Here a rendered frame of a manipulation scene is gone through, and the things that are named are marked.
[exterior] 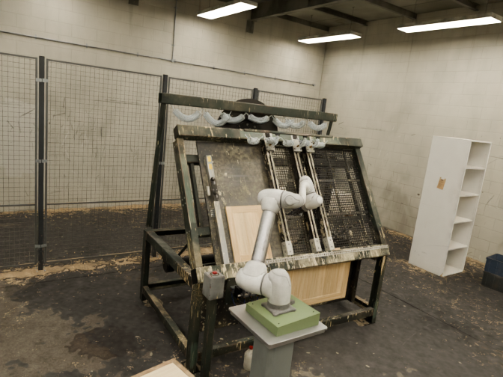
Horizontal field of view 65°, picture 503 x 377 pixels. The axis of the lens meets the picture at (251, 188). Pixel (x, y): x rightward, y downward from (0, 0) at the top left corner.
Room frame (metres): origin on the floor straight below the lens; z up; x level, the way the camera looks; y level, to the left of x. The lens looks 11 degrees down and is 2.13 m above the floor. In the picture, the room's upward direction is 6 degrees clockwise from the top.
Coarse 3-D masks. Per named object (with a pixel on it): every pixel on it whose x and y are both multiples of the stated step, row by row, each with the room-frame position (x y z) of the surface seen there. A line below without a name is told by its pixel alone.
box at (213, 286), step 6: (204, 276) 2.74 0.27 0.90; (210, 276) 2.69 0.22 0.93; (216, 276) 2.70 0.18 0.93; (222, 276) 2.71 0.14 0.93; (204, 282) 2.73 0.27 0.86; (210, 282) 2.66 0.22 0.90; (216, 282) 2.68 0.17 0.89; (222, 282) 2.71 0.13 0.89; (204, 288) 2.72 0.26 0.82; (210, 288) 2.66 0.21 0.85; (216, 288) 2.69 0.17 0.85; (222, 288) 2.71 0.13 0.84; (204, 294) 2.72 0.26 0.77; (210, 294) 2.66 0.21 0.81; (216, 294) 2.69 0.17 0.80; (222, 294) 2.71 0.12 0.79; (210, 300) 2.68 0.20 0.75
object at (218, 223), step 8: (208, 168) 3.38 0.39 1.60; (208, 176) 3.37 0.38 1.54; (216, 208) 3.23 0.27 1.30; (216, 216) 3.19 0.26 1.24; (216, 224) 3.17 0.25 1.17; (216, 232) 3.16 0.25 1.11; (224, 232) 3.16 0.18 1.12; (224, 240) 3.12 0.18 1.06; (224, 248) 3.08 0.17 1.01; (224, 256) 3.05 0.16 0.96
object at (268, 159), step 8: (264, 144) 3.81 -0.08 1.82; (272, 144) 3.73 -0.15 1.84; (264, 152) 3.80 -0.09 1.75; (264, 160) 3.78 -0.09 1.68; (272, 160) 3.76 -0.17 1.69; (272, 168) 3.72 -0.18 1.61; (272, 176) 3.67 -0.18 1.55; (272, 184) 3.63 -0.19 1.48; (280, 216) 3.49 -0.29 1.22; (280, 224) 3.47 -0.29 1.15; (288, 232) 3.45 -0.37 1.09; (288, 240) 3.41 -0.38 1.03; (288, 248) 3.36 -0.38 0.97
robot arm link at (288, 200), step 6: (282, 192) 2.83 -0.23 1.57; (288, 192) 2.82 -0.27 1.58; (282, 198) 2.79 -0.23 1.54; (288, 198) 2.75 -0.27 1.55; (294, 198) 2.75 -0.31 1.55; (300, 198) 2.81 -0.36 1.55; (282, 204) 2.79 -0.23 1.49; (288, 204) 2.74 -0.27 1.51; (294, 204) 2.75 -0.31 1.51; (300, 204) 2.82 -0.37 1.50
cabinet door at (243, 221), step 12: (228, 216) 3.28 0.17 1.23; (240, 216) 3.34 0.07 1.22; (252, 216) 3.40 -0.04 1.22; (228, 228) 3.24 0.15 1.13; (240, 228) 3.28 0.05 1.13; (252, 228) 3.34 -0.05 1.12; (240, 240) 3.22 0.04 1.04; (252, 240) 3.28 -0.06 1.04; (240, 252) 3.17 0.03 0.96; (252, 252) 3.23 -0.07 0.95
